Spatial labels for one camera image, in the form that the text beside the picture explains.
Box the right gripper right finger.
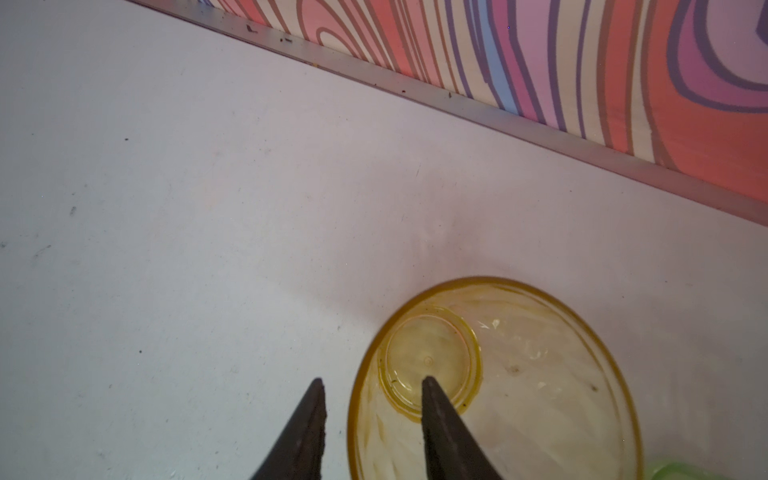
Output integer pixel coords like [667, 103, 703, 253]
[421, 376, 501, 480]

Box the amber glass tumbler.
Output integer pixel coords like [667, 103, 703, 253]
[347, 276, 643, 479]

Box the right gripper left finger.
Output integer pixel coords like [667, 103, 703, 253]
[251, 378, 327, 480]

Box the green glass tumbler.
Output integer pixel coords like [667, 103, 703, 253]
[644, 460, 732, 480]

